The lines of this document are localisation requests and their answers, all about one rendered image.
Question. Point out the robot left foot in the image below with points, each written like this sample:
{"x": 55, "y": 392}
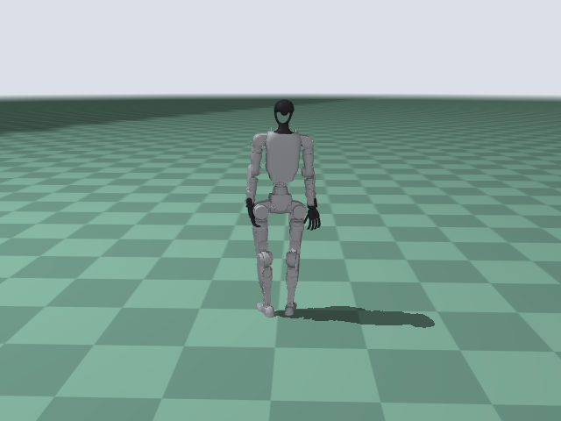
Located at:
{"x": 268, "y": 311}

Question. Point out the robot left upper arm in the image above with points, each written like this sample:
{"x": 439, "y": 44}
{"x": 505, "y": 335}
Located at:
{"x": 258, "y": 141}

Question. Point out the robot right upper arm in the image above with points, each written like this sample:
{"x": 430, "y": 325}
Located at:
{"x": 307, "y": 155}

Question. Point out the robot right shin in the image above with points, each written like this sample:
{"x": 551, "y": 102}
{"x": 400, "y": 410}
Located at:
{"x": 292, "y": 279}

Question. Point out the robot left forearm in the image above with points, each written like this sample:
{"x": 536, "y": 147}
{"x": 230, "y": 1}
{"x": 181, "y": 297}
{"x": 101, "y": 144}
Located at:
{"x": 251, "y": 185}

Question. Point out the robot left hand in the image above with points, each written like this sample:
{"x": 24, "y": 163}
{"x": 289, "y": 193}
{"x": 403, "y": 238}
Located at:
{"x": 250, "y": 206}

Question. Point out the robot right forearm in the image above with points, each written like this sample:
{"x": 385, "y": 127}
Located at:
{"x": 310, "y": 189}

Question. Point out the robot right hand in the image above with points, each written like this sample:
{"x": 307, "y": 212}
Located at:
{"x": 313, "y": 214}

